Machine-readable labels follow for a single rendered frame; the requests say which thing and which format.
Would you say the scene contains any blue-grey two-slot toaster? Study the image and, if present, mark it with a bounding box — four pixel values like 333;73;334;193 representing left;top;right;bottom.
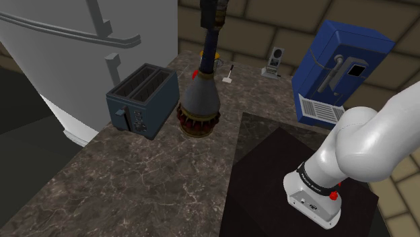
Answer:
105;63;180;141

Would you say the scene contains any yellow round object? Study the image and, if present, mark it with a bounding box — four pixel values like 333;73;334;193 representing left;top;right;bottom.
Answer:
199;50;221;62

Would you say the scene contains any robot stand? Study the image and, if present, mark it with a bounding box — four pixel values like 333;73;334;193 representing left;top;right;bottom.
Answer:
219;126;380;237

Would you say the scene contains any small grey upright device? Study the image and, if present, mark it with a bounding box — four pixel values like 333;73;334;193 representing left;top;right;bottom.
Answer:
261;46;285;80

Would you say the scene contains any blue coffee machine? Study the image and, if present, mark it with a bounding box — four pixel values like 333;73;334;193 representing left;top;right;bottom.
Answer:
291;20;396;129

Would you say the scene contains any white spatula with black handle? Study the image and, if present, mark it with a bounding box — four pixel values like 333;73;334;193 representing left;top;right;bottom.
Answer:
221;64;235;83

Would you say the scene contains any white fridge with grey handles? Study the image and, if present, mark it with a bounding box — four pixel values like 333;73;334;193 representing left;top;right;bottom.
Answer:
0;0;179;147

